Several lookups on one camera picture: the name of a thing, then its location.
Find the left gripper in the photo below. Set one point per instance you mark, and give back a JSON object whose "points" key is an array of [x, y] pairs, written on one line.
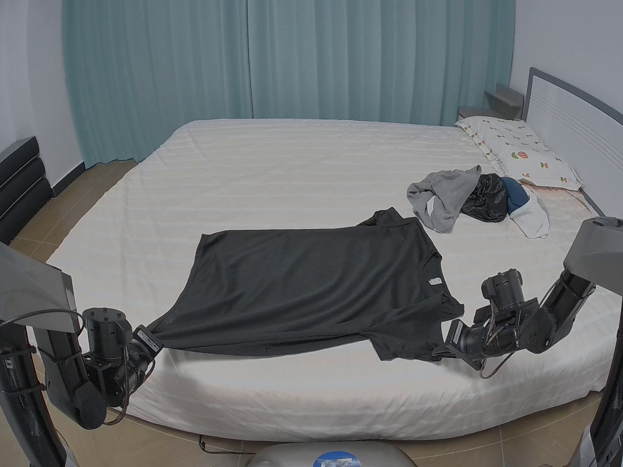
{"points": [[141, 358]]}

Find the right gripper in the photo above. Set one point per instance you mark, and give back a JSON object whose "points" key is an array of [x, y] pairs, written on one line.
{"points": [[469, 341]]}

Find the black T-shirt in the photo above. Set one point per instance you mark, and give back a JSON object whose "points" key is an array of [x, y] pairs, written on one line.
{"points": [[301, 285]]}

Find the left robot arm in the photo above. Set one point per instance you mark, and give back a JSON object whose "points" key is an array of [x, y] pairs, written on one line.
{"points": [[58, 363]]}

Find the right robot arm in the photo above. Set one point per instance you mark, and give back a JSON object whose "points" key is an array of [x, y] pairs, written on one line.
{"points": [[564, 304]]}

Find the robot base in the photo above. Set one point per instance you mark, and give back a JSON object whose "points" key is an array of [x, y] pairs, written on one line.
{"points": [[292, 458]]}

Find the bed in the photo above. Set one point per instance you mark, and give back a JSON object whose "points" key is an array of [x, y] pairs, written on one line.
{"points": [[292, 178]]}

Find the white garment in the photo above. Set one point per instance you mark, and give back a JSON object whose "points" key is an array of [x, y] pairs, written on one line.
{"points": [[533, 222]]}

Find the black shiny garment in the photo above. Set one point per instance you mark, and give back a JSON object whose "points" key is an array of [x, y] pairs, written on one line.
{"points": [[486, 200]]}

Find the grey garment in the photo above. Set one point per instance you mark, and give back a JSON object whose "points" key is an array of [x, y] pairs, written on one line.
{"points": [[448, 195]]}

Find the dark blue garment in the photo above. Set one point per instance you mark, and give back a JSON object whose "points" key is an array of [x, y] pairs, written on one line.
{"points": [[516, 197]]}

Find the white printed pillow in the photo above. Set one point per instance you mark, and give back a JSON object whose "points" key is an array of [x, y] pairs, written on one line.
{"points": [[521, 153]]}

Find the black chest of drawers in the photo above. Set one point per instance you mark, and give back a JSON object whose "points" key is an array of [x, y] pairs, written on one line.
{"points": [[19, 187]]}

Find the grey bedside table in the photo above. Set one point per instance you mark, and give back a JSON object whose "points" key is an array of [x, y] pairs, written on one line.
{"points": [[504, 98]]}

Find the blue-green curtain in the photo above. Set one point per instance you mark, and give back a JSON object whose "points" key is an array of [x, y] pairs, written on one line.
{"points": [[379, 46], [155, 66]]}

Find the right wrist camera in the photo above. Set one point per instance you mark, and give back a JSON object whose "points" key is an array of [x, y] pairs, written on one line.
{"points": [[482, 316]]}

